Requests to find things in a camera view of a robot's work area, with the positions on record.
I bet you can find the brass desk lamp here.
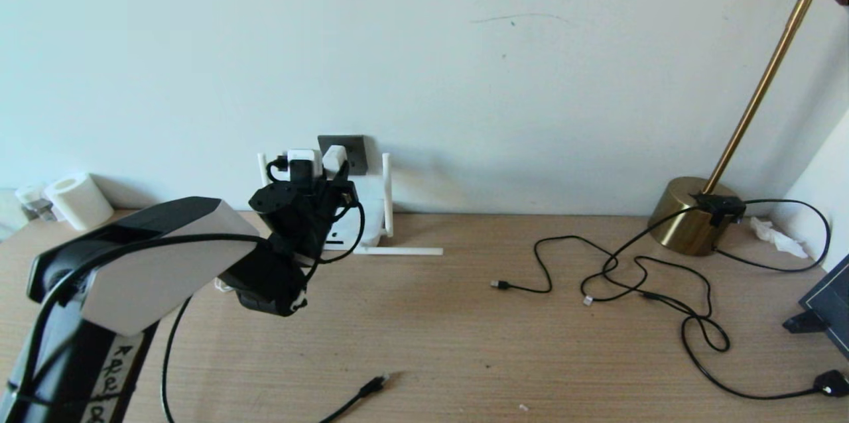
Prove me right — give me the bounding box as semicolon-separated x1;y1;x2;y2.
649;0;849;257

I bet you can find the black clip stand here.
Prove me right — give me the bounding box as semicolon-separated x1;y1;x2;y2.
781;309;830;334

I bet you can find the black network cable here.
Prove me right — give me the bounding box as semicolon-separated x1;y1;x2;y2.
161;297;390;423

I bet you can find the crumpled white tissue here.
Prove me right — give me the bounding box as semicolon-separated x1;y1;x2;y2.
750;216;809;259

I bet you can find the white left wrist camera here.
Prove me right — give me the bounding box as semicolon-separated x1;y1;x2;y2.
287;149;324;178

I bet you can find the black lamp power cord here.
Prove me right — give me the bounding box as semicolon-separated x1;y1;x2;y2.
600;194;849;400

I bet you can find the grey wall socket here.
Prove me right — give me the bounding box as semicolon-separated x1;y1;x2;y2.
317;135;367;176

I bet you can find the white power adapter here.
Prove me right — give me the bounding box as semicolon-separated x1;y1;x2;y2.
322;145;350;180

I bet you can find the black cable with white connector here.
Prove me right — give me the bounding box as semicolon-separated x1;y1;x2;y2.
580;257;716;318

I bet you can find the white router with antennas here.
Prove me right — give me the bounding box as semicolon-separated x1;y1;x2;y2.
257;152;444;257

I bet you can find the white paper roll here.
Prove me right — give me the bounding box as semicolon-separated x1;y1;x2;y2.
43;173;115;231

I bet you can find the translucent white container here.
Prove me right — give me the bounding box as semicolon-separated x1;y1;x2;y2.
0;190;21;238

